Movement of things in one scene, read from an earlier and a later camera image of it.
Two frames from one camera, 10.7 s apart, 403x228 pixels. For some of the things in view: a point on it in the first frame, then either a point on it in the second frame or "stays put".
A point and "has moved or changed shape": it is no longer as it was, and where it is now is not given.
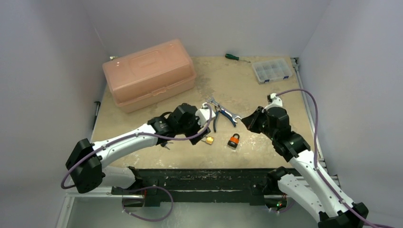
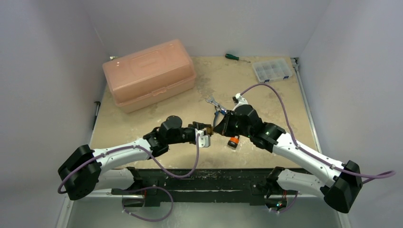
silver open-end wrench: x=211 y=100 stays put
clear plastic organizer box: x=271 y=70 stays put
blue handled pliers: x=218 y=109 stays put
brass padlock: x=209 y=140 has moved or changed shape
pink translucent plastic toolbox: x=150 y=76 stays put
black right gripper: x=255 y=118 -> x=231 y=121
